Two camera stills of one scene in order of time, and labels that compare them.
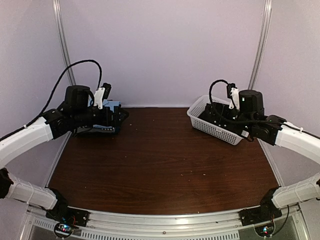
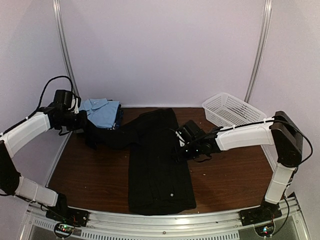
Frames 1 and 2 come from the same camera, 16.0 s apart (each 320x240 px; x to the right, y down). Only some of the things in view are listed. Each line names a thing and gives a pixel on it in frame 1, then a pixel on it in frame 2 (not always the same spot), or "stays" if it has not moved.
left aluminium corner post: x=57 y=7 stays
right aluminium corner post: x=262 y=43 stays
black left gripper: x=114 y=122 → x=83 y=122
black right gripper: x=216 y=106 → x=179 y=156
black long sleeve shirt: x=220 y=113 → x=159 y=181
